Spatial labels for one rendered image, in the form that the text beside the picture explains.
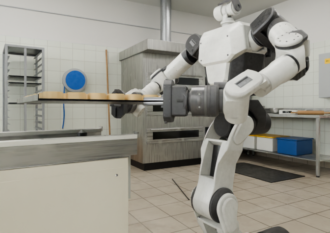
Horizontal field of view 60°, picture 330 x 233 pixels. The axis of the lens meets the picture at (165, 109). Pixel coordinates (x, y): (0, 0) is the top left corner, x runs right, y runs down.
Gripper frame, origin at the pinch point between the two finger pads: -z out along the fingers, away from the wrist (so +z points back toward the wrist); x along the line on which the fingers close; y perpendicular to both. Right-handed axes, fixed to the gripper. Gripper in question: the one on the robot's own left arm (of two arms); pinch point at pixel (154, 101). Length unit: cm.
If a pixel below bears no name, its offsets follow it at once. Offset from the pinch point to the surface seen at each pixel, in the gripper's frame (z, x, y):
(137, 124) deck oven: -115, -25, -361
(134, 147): -6.0, -13.5, -0.7
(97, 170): -13.5, -18.8, 8.2
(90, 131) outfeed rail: -28.9, -10.5, -18.7
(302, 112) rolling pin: 139, -5, -392
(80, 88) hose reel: -216, 35, -362
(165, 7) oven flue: -85, 185, -430
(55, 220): -21.2, -30.0, 16.0
